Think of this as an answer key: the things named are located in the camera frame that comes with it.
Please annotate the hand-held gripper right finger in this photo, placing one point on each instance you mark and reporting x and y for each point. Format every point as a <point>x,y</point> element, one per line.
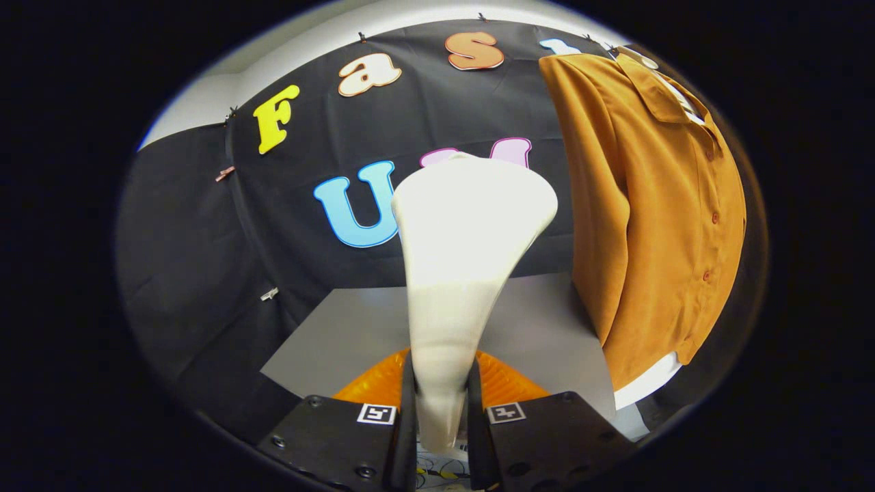
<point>547,437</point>

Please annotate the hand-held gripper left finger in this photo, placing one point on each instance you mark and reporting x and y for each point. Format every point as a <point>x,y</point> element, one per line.
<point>328,437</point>

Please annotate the white garment steamer head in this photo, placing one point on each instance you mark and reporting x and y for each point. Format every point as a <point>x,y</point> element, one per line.
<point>465,260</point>

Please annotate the orange-brown button shirt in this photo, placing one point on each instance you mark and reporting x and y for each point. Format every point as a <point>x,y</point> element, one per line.
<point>656,225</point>

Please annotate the white clip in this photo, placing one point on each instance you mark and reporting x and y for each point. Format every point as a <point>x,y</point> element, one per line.
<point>269,294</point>

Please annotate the black backdrop cloth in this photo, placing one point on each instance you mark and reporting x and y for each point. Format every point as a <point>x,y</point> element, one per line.
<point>205,239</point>

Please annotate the pink clip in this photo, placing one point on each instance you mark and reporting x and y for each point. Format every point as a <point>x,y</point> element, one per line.
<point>225,173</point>

